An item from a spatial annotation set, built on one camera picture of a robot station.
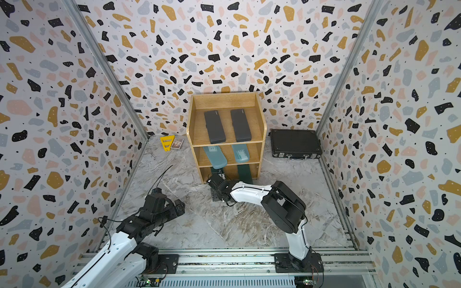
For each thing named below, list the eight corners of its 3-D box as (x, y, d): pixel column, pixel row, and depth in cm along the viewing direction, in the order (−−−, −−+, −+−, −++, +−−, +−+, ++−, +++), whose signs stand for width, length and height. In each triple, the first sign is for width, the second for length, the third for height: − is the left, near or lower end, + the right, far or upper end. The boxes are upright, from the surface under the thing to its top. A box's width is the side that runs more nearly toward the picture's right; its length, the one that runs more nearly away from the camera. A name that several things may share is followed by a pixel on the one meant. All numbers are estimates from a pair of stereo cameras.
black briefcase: (273, 160, 113) (274, 152, 107) (269, 135, 127) (270, 127, 122) (320, 160, 113) (324, 153, 107) (311, 135, 128) (314, 127, 122)
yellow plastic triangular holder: (156, 151, 116) (155, 149, 115) (162, 137, 125) (161, 135, 123) (170, 151, 116) (169, 149, 115) (174, 137, 125) (174, 135, 123)
